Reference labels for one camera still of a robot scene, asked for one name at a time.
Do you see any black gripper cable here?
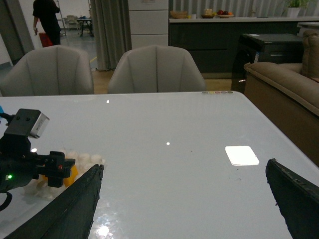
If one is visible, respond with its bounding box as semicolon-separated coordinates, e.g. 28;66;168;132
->
0;191;13;212

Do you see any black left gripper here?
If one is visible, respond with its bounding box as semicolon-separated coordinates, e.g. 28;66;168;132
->
0;134;75;193

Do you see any red box on floor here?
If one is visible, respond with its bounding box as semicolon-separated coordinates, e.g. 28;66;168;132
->
39;32;53;47

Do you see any potted green plant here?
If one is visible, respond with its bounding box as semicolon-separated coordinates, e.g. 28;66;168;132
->
284;0;314;18

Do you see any person in black clothes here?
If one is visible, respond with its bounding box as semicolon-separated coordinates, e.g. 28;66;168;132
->
32;0;61;45

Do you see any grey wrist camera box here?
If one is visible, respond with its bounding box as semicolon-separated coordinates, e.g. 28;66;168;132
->
4;109;50;138

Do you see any brown sofa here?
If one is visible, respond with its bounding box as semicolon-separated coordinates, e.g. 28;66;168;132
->
244;30;319;165

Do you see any fruit bowl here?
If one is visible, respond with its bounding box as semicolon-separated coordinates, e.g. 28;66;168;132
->
217;9;234;18

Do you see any dark kitchen counter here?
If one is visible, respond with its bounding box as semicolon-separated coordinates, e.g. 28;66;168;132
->
168;16;319;79

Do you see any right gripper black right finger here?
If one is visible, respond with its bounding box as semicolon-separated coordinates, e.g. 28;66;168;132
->
265;158;319;239

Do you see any wicker basket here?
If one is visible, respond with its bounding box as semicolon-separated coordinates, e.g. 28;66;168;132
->
170;10;188;19

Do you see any black appliance box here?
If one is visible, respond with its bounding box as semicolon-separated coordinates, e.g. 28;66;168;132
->
231;33;304;93

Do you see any left beige armchair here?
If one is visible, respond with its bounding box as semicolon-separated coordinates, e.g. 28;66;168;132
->
0;45;94;97

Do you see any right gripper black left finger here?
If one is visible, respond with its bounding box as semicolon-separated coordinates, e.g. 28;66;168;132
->
6;164;104;239

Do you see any background work table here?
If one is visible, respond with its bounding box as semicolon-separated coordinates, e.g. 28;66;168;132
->
65;15;94;37

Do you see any white drawer cabinet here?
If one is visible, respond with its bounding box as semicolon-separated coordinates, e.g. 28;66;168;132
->
128;0;168;49

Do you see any right beige armchair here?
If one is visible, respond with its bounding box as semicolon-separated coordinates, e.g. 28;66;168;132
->
108;45;206;94

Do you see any yellow two-stud toy block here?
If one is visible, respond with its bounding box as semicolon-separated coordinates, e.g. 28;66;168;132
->
40;165;78;188

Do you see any coloured sticker strip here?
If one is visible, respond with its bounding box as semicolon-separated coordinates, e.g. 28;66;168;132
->
202;91;234;95

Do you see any beige curtain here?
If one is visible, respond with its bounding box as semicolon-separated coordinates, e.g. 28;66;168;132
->
91;0;132;71

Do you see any beige armchair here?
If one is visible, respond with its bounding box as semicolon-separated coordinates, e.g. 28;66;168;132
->
108;45;206;94
0;45;94;97

